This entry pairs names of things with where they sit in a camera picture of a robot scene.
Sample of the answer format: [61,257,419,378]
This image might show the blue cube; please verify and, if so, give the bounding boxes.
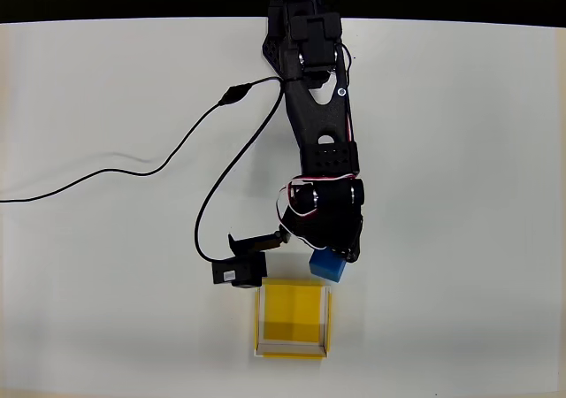
[308,247,347,284]

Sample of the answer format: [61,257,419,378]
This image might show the yellow open box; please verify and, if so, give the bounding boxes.
[253,278,333,362]

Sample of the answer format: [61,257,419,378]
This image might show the white red servo wires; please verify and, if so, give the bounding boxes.
[272,173,360,249]

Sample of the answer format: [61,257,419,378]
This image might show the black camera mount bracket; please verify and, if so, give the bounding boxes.
[226,229,292,257]

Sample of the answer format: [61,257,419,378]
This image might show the black camera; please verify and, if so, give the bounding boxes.
[211,251,269,289]

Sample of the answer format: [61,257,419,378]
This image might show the black camera cable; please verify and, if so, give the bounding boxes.
[0,75,289,264]

